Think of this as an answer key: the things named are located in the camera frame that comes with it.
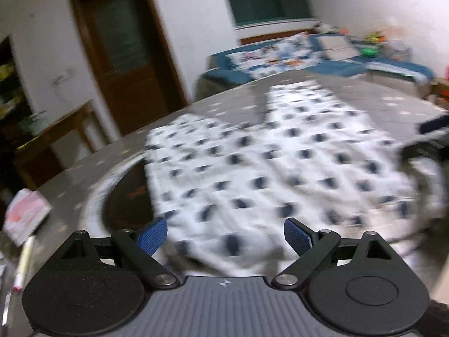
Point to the dark shelf unit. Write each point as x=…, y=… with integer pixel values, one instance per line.
x=10, y=112

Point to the green toy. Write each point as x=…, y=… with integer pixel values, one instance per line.
x=372, y=44

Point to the beige cushion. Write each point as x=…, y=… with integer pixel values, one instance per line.
x=338, y=47

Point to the brown wooden door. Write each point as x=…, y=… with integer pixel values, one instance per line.
x=133, y=77

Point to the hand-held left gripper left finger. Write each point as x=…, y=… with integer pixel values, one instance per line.
x=153, y=236

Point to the white polka dot garment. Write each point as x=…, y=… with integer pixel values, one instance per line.
x=263, y=168

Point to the glass pitcher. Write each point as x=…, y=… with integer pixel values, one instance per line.
x=32, y=123

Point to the pink paper packet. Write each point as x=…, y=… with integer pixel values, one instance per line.
x=26, y=214

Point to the wooden side table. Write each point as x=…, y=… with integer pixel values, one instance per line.
x=59, y=137

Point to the white pen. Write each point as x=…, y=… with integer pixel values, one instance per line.
x=24, y=263

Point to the round black table stove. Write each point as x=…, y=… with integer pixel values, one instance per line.
x=129, y=196

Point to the blue sofa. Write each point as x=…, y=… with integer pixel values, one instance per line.
x=336, y=66

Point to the grey star quilted table cover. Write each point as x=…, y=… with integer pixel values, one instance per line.
x=368, y=101

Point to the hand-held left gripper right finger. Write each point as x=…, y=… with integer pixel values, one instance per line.
x=296, y=237

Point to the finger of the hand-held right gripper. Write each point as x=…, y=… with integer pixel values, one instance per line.
x=435, y=124

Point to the butterfly print pillow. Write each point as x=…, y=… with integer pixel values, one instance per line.
x=277, y=58

